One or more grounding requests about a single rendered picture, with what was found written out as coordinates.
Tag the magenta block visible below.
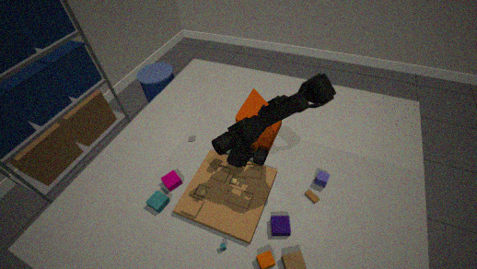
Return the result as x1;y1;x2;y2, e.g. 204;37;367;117
161;170;182;192

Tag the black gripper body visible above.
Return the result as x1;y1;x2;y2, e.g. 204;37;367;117
243;145;268;166

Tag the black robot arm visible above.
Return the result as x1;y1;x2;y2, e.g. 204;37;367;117
212;74;336;168

